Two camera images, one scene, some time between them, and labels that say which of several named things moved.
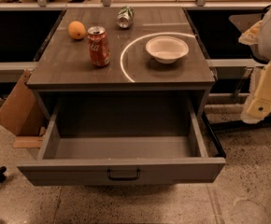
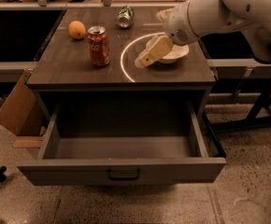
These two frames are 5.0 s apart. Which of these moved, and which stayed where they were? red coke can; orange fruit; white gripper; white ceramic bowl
Moved: white gripper
Stayed: orange fruit; red coke can; white ceramic bowl
